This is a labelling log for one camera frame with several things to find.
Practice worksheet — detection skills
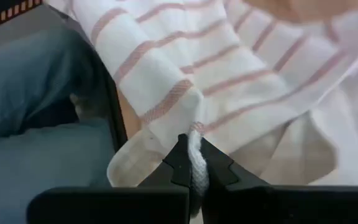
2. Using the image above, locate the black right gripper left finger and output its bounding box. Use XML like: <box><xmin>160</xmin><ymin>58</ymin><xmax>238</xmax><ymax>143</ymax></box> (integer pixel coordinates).
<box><xmin>26</xmin><ymin>133</ymin><xmax>193</xmax><ymax>224</ymax></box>

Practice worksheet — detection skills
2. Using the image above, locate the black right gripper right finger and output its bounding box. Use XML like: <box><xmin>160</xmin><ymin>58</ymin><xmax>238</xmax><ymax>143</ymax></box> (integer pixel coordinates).
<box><xmin>200</xmin><ymin>137</ymin><xmax>358</xmax><ymax>224</ymax></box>

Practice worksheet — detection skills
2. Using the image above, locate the white towel with brown stripes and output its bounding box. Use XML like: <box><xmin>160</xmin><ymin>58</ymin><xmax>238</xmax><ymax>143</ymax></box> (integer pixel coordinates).
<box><xmin>44</xmin><ymin>0</ymin><xmax>358</xmax><ymax>218</ymax></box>

